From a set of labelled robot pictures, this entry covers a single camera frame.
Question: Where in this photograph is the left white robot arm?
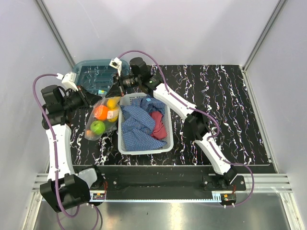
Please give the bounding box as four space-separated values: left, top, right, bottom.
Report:
40 85 104 213

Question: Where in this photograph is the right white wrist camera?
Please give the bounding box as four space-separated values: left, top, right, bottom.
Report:
109 57 122 76

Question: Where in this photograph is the purple cable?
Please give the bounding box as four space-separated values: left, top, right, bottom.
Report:
119 49 255 208
32 73 104 229

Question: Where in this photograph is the white plastic basket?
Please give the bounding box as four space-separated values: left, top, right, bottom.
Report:
118 93 174 155

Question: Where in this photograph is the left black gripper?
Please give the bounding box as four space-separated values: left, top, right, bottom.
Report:
62 84 103 112

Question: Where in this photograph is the red cloth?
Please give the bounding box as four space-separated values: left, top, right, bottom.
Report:
150 111 167 140

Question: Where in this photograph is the blue transparent plastic tub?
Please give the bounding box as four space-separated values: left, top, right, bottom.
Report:
72 59 118 94

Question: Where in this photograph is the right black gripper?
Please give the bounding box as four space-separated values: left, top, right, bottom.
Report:
105 71 141 99

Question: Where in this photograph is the clear zip top bag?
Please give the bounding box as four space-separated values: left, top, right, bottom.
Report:
84 90 120 141

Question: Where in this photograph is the blue checkered shirt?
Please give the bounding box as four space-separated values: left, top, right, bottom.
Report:
120 95 166 151

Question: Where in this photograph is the fake yellow banana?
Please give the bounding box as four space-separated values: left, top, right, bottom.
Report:
107 108 119 122

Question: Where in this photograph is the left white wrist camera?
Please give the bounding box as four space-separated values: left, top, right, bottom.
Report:
56 72 79 91

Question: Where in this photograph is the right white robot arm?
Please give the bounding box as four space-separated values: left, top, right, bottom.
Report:
107 57 238 190

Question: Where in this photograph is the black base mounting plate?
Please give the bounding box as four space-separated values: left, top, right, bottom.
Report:
97 165 247 202

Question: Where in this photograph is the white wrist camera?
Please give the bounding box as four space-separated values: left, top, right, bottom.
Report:
109 57 122 76
56 72 79 91

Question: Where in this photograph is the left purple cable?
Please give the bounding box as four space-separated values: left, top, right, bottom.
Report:
32 73 104 229

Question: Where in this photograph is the fake yellow lemon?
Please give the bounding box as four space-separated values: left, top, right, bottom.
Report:
106 97 120 110

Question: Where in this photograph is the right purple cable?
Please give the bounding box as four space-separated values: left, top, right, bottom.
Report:
119 49 255 208

